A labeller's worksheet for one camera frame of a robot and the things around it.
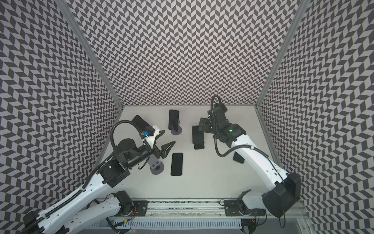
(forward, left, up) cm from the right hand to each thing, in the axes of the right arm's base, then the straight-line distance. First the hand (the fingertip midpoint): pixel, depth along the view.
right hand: (206, 127), depth 77 cm
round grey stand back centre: (+13, +18, -21) cm, 30 cm away
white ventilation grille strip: (-40, +15, -23) cm, 49 cm away
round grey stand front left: (-14, +28, -16) cm, 35 cm away
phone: (+9, +38, -8) cm, 40 cm away
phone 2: (+16, +21, -12) cm, 28 cm away
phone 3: (+8, +5, -21) cm, 23 cm away
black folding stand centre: (+1, +4, -21) cm, 22 cm away
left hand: (-10, +18, +7) cm, 22 cm away
